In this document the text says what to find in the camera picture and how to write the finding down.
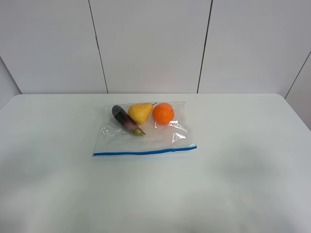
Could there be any orange fruit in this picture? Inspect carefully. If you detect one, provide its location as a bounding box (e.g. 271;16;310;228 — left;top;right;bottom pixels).
152;103;175;125

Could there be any yellow pear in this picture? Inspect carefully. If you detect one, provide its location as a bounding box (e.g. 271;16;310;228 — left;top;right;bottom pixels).
128;103;156;125

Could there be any clear zip bag blue strip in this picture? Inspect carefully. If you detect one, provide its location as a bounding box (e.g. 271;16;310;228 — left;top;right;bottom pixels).
93;101;197;156

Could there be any purple eggplant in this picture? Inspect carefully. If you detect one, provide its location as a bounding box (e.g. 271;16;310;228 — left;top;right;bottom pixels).
112;105;146;136

